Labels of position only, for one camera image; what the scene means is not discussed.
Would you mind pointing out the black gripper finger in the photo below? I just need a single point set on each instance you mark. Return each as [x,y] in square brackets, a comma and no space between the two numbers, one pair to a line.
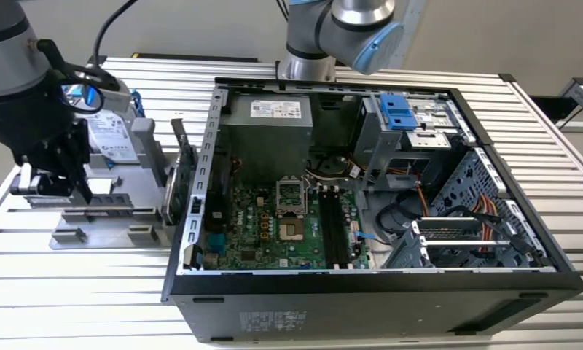
[72,153]

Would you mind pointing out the dark blue RAM stick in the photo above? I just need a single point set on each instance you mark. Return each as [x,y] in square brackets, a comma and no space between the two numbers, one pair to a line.
[112,201]

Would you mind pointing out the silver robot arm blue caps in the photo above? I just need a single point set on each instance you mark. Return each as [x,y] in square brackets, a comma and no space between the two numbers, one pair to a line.
[5,62]

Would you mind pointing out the hard disk in blue carrier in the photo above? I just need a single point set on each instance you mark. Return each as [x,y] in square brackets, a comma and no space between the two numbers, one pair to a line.
[119,138]

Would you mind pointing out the silver CPU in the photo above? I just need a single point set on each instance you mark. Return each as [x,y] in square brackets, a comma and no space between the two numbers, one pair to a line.
[102,186]

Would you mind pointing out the grey plastic parts rack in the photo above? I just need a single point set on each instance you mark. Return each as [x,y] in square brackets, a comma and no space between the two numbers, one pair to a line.
[131,182]

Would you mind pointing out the green graphics card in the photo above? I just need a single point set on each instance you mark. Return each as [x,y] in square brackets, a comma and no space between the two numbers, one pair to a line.
[184,171]

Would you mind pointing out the black expansion slot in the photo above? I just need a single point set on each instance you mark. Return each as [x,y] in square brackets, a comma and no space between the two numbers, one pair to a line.
[218,204]

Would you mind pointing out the blue expansion slot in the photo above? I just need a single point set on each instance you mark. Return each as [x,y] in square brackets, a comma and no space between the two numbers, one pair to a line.
[215,244]

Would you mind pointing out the grey power supply unit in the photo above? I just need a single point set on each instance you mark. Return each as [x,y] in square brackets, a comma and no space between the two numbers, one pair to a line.
[267,146]

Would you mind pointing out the green motherboard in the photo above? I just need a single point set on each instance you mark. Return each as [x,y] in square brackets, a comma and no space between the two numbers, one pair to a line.
[254,233]

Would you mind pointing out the CPU socket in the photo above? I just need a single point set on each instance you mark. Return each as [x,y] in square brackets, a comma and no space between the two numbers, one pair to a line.
[292,229]

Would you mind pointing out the blue plastic drive latch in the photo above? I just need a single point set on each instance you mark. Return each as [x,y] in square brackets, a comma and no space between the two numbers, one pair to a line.
[396,109]

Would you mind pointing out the metal drive cage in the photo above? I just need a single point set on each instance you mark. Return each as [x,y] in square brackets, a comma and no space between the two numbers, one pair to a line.
[419,142]

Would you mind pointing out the black open PC case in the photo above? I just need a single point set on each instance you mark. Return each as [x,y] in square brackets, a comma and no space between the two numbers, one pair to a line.
[370,310]

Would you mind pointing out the metal disk bay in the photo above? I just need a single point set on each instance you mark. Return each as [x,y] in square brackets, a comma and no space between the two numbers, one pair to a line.
[455,242]

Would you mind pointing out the black rectangular block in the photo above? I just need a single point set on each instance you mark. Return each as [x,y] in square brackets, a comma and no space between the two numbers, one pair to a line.
[552,107]

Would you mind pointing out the black camera bracket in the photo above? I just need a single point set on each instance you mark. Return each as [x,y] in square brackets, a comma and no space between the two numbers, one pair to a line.
[68,69]

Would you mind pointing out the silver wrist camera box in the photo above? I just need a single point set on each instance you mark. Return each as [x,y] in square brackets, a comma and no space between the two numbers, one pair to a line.
[114,96]

